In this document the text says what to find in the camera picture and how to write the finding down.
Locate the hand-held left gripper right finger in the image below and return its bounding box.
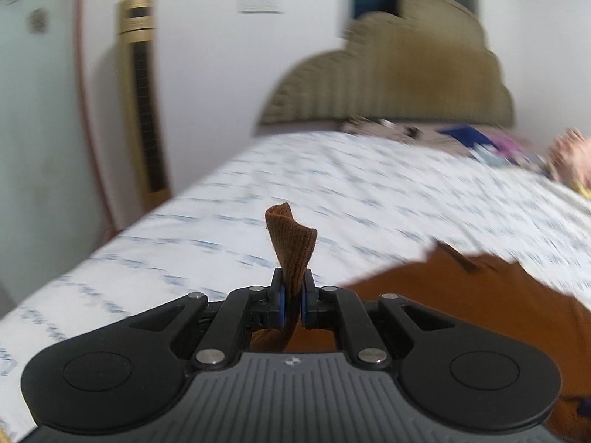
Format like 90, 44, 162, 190
298, 270, 456, 372

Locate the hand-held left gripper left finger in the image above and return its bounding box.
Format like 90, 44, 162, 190
130, 268, 291, 371

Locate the brown knit garment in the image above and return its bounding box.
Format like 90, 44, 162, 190
249, 203, 591, 443

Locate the pink clothes pile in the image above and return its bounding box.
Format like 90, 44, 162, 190
549, 129, 591, 184

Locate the white script-printed quilt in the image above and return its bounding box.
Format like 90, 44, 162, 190
0, 130, 591, 443

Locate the brown striped bed sheet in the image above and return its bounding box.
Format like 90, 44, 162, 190
339, 115, 469, 154

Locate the navy blue cloth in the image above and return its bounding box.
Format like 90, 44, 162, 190
438, 126, 496, 149

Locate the gold tower air conditioner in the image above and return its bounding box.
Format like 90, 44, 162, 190
115, 0, 171, 214

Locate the olive striped padded headboard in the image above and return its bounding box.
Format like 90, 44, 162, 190
256, 0, 515, 131

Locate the purple cloth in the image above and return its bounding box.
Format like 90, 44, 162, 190
493, 136, 533, 161

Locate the frosted glass door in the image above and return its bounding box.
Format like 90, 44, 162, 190
0, 0, 109, 315

